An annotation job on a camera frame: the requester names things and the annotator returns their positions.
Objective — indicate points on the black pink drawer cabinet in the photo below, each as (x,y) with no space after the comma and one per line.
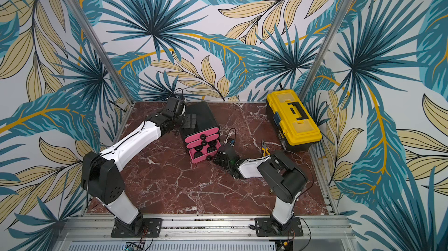
(205,118)

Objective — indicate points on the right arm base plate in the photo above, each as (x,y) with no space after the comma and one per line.
(269,227)

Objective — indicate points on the yellow black toolbox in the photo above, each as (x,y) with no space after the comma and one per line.
(295,128)

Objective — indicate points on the black round earphone case top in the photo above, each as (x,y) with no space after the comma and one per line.
(211,149)

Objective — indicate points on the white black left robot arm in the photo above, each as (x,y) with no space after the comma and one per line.
(101,172)

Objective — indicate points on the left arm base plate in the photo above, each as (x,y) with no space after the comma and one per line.
(139,228)

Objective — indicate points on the yellow handled pliers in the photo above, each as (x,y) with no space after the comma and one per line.
(265,151)

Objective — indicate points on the aluminium front rail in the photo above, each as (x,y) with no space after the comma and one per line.
(206,227)

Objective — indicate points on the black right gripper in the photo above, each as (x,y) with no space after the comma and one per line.
(223,156)

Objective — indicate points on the pink bottom drawer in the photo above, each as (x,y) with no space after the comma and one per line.
(206,156)

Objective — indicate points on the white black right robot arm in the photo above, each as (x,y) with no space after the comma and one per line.
(281,173)

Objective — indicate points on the pink top drawer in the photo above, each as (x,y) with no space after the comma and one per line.
(198,135)

